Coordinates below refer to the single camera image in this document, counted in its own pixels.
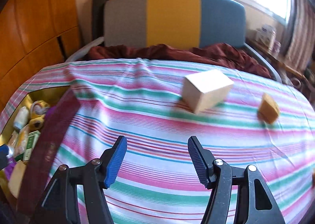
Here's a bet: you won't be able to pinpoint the wooden side shelf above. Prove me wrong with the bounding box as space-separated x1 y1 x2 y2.
246 38 314 105

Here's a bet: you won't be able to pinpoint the black rolled mat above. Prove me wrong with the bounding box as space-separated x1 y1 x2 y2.
91 0 109 40

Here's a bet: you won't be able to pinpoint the white cardboard box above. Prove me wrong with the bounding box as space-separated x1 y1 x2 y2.
182 69 234 114

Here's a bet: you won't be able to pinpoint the wooden wardrobe panels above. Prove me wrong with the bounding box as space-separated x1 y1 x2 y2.
1 0 82 109

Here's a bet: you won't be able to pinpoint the cereal snack bar packet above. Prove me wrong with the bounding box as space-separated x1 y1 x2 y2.
13 125 29 158

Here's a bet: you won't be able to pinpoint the maroon crumpled blanket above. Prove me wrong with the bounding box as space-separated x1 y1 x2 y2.
83 43 272 79

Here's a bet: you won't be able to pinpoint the grey yellow blue headboard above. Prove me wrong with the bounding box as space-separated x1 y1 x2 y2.
104 0 246 50

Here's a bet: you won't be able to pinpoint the yellow sponge block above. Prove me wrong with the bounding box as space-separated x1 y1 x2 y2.
258 93 280 124
8 161 27 198

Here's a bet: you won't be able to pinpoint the white product box on shelf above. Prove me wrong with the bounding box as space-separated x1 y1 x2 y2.
255 24 276 51

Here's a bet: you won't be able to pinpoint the white grey towel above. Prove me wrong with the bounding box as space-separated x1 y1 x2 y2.
13 106 29 131

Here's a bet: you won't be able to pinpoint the striped pink green bedsheet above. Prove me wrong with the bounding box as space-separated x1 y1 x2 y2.
1 59 314 223

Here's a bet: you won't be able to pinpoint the white plastic roll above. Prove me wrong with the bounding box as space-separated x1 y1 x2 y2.
7 145 14 158

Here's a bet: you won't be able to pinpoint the green white tea box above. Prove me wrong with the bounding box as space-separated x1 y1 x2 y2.
22 131 41 162

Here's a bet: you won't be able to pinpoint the yellow knitted sock roll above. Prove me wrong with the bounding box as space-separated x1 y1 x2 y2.
28 100 51 131

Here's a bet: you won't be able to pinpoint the right striped curtain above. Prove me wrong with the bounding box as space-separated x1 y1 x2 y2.
280 0 314 72

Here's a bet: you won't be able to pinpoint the purple snack packet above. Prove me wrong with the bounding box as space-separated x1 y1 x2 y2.
44 106 56 119
3 157 17 180

